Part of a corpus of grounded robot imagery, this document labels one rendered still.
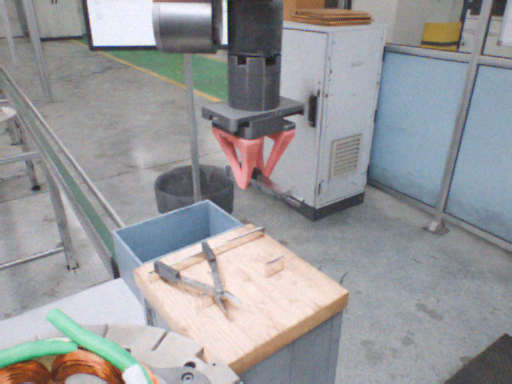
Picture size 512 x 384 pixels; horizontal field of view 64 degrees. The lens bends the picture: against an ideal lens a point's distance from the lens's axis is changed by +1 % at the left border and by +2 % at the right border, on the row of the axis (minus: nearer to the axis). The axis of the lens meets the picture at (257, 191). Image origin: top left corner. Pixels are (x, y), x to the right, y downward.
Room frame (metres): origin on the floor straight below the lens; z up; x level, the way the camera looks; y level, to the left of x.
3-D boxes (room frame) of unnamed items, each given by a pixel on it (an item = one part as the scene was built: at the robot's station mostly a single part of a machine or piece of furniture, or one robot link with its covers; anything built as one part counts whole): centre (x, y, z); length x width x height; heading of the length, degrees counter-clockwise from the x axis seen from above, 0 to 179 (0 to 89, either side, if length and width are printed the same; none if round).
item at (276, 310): (0.41, 0.02, 1.05); 0.20 x 0.19 x 0.02; 38
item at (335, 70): (2.86, -0.29, 0.60); 1.02 x 0.55 x 1.20; 35
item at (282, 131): (0.45, 0.00, 1.22); 0.07 x 0.07 x 0.09; 38
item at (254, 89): (0.45, 0.00, 1.29); 0.10 x 0.07 x 0.07; 128
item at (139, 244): (0.53, 0.12, 0.92); 0.17 x 0.11 x 0.28; 128
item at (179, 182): (1.79, 0.31, 0.39); 0.39 x 0.39 x 0.35
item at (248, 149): (0.45, 0.01, 1.22); 0.07 x 0.07 x 0.09; 38
